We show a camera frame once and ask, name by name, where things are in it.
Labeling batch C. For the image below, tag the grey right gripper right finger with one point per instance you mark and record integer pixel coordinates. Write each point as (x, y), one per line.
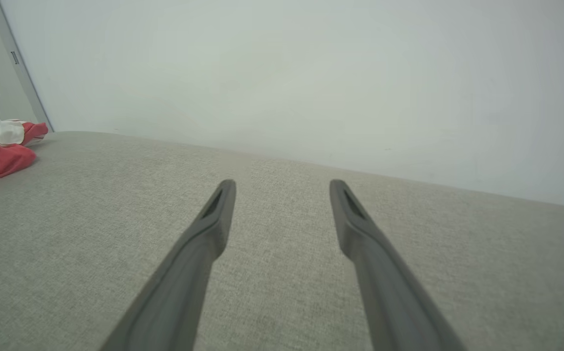
(384, 287)

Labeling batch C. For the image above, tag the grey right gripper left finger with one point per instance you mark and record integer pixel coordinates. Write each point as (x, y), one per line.
(184, 282)

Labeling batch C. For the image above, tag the grey metal wall strip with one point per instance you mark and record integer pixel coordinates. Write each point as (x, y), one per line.
(21, 73)

